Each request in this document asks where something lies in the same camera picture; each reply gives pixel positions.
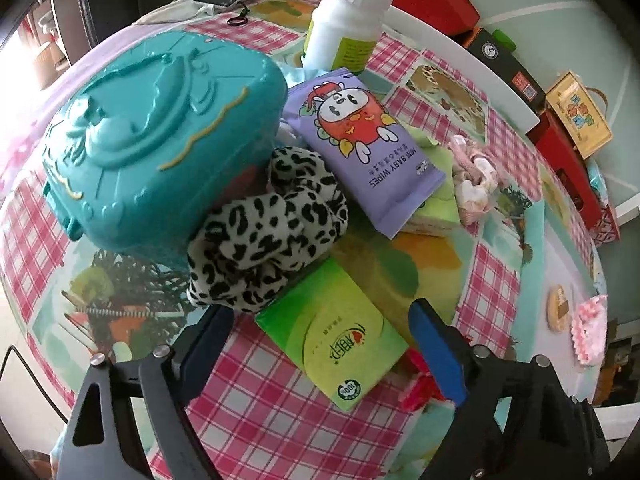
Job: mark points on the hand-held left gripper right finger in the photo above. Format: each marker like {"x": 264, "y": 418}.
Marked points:
{"x": 435, "y": 355}

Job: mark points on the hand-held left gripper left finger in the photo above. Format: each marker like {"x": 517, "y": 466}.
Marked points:
{"x": 200, "y": 355}

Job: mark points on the green tissue packet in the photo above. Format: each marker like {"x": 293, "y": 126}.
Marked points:
{"x": 340, "y": 340}

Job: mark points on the light green cloth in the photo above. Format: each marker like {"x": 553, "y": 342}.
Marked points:
{"x": 435, "y": 215}

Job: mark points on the purple baby wipes packet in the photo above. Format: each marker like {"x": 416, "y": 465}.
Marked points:
{"x": 360, "y": 145}

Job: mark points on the teal plastic case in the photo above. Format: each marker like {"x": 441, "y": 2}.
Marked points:
{"x": 150, "y": 125}

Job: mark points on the red pink hair accessory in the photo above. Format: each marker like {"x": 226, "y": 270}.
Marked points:
{"x": 422, "y": 385}

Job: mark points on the leopard print scrunchie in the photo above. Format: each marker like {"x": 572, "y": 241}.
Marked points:
{"x": 260, "y": 240}

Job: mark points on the pink frilly scrunchie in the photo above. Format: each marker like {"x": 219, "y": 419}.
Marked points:
{"x": 590, "y": 332}

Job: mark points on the pink small toy bundle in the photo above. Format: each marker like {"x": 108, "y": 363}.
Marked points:
{"x": 472, "y": 175}

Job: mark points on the red patterned box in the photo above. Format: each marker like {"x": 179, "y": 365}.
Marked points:
{"x": 607, "y": 222}

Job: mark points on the light blue packet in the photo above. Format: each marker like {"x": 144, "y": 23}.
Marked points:
{"x": 597, "y": 180}

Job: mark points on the yellow wooden box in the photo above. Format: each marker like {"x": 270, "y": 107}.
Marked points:
{"x": 580, "y": 112}

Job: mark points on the white board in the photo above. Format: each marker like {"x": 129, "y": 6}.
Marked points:
{"x": 465, "y": 60}

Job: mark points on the black box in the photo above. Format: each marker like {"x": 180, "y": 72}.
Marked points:
{"x": 510, "y": 67}

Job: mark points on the green dumbbell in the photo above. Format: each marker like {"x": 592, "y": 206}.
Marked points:
{"x": 502, "y": 40}

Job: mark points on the white plastic bottle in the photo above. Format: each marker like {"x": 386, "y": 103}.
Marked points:
{"x": 345, "y": 25}

